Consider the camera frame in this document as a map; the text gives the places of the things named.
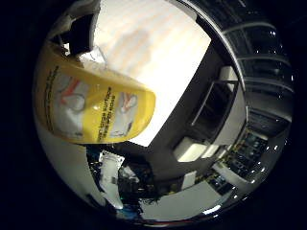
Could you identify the yellow labelled packet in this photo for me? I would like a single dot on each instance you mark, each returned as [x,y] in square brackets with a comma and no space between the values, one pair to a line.
[92,105]

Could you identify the large white box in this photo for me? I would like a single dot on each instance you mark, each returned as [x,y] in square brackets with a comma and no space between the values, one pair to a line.
[188,150]

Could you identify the small white box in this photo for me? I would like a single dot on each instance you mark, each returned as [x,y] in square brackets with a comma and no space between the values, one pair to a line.
[211,150]

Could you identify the blue plastic sheet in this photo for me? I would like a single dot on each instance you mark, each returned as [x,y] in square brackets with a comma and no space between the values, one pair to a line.
[129,211]

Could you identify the white side table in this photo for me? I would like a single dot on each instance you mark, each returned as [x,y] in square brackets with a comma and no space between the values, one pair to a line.
[182,199]

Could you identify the storage rack with bins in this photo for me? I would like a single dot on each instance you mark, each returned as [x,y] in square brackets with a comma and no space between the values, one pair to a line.
[246,156]

